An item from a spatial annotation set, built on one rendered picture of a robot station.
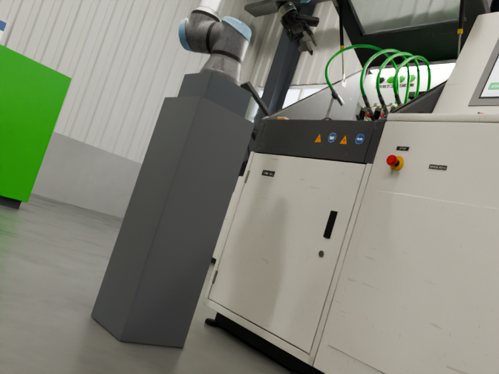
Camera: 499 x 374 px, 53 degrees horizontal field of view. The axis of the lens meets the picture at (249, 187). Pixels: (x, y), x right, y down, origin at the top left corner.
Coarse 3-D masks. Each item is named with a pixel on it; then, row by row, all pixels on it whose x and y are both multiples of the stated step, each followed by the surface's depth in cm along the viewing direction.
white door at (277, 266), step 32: (256, 160) 223; (288, 160) 206; (320, 160) 192; (256, 192) 216; (288, 192) 201; (320, 192) 187; (352, 192) 176; (256, 224) 210; (288, 224) 195; (320, 224) 182; (224, 256) 220; (256, 256) 204; (288, 256) 190; (320, 256) 177; (224, 288) 213; (256, 288) 198; (288, 288) 185; (320, 288) 174; (256, 320) 193; (288, 320) 180
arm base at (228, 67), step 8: (216, 56) 171; (224, 56) 170; (232, 56) 171; (208, 64) 170; (216, 64) 169; (224, 64) 169; (232, 64) 171; (240, 64) 174; (200, 72) 171; (216, 72) 168; (224, 72) 168; (232, 72) 170; (240, 72) 176; (232, 80) 170; (240, 80) 176
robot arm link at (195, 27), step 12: (204, 0) 180; (216, 0) 180; (192, 12) 180; (204, 12) 177; (216, 12) 181; (180, 24) 179; (192, 24) 177; (204, 24) 176; (180, 36) 179; (192, 36) 177; (204, 36) 175; (192, 48) 180; (204, 48) 177
